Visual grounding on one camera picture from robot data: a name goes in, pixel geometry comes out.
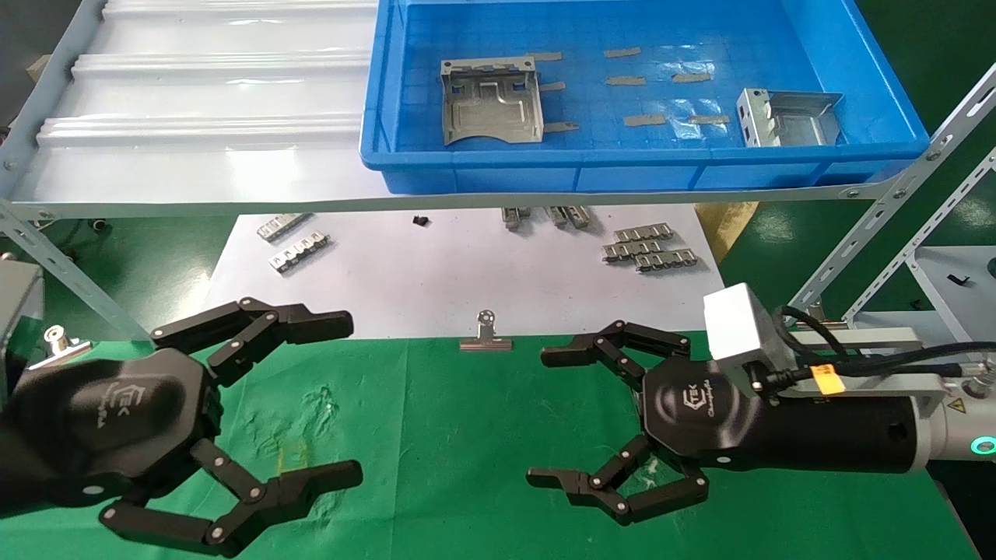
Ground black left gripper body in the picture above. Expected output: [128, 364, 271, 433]
[0, 348, 226, 518]

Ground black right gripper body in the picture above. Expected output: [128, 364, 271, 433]
[637, 359, 946, 473]

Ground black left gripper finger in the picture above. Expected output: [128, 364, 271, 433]
[99, 438, 364, 558]
[150, 297, 355, 387]

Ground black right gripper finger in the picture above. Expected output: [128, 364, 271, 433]
[541, 320, 692, 392]
[527, 434, 710, 527]

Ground silver binder clip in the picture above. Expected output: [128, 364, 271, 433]
[27, 324, 93, 366]
[459, 309, 514, 352]

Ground blue plastic bin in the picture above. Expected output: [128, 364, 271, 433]
[359, 0, 931, 194]

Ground green table cloth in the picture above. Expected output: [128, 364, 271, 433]
[0, 331, 980, 560]

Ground grey side table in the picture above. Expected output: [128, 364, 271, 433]
[844, 245, 996, 347]

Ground grey metal shelf rack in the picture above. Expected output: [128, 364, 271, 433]
[0, 0, 996, 343]

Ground silver camera mounting bracket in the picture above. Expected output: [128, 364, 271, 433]
[778, 327, 949, 401]

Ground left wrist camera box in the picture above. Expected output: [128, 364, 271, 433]
[0, 261, 45, 397]

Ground flat stamped metal bracket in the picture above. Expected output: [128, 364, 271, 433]
[440, 56, 544, 146]

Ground folded stamped metal bracket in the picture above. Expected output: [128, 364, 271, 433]
[736, 88, 844, 148]

